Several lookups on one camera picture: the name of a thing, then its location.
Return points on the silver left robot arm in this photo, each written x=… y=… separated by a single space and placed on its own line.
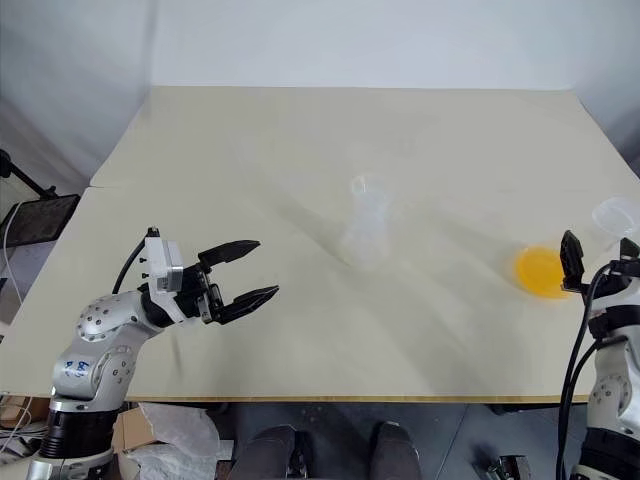
x=95 y=350

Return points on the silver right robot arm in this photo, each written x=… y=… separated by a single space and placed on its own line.
x=612 y=385

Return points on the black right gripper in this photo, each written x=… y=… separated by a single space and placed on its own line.
x=625 y=267

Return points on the clear cup of orange liquid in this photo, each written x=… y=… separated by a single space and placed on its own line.
x=542 y=272

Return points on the black stand with flat base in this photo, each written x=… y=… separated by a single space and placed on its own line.
x=37 y=212

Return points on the brown cardboard box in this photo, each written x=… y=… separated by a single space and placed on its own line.
x=132 y=432

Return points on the clear plastic cup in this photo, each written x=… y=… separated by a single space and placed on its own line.
x=617 y=215

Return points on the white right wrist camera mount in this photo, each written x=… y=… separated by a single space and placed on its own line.
x=615 y=297

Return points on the dark rounded shape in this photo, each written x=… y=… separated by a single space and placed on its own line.
x=267 y=452
x=396 y=450

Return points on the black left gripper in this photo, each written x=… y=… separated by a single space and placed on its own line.
x=197 y=295

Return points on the white crumpled plastic bag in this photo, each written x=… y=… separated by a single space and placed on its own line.
x=175 y=435

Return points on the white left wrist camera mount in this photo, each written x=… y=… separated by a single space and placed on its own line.
x=162 y=270

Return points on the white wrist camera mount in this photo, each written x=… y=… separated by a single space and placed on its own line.
x=615 y=297
x=162 y=270

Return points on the metal caster part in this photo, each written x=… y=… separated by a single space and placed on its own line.
x=505 y=467

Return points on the clear plastic beaker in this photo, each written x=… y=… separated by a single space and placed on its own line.
x=367 y=225

